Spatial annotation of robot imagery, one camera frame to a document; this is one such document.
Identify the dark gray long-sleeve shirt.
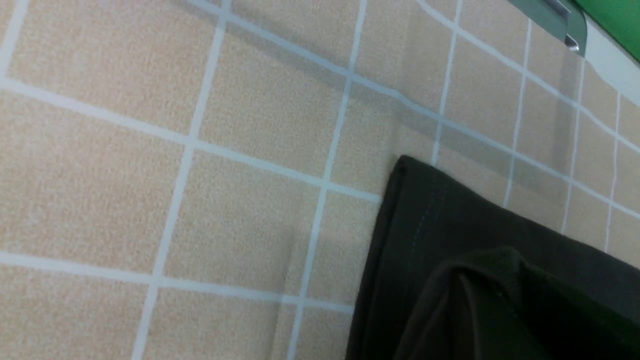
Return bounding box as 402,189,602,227
345,155,639,360

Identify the beige checkered tablecloth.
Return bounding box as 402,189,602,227
1,0,639,360

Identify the green metal bar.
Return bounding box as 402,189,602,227
509,0,588,57

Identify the green backdrop cloth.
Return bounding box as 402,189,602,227
576,0,640,61

